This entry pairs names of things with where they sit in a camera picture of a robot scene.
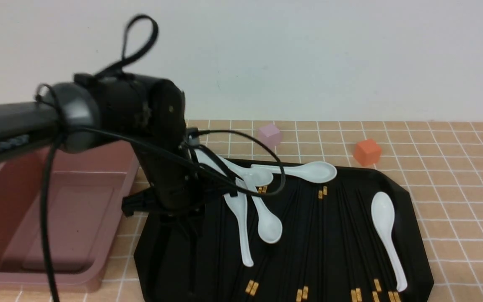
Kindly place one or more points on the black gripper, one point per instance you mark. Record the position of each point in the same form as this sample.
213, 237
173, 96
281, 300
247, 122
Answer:
151, 109

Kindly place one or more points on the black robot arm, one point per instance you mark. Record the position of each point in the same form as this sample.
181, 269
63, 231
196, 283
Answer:
95, 110

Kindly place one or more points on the pink plastic bin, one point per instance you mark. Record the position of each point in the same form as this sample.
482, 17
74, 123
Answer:
85, 196

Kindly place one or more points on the white ceramic spoon far left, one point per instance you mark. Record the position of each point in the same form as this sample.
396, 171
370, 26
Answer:
259, 176

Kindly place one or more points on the black serving tray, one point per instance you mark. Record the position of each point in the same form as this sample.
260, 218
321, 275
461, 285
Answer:
173, 269

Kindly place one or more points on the white ceramic spoon centre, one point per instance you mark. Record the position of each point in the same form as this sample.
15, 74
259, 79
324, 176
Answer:
269, 226

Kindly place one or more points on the pink cube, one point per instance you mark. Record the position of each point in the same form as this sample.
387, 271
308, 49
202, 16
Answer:
270, 135

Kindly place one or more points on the white ceramic spoon top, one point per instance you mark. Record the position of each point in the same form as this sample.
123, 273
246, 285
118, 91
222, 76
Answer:
313, 172

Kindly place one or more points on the orange cube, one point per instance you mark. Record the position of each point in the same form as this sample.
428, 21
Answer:
367, 152

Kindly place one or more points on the white ceramic spoon right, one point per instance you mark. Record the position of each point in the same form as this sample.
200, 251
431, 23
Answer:
383, 217

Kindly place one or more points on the white ceramic spoon long handle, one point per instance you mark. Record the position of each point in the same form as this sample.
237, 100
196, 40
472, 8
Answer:
238, 206

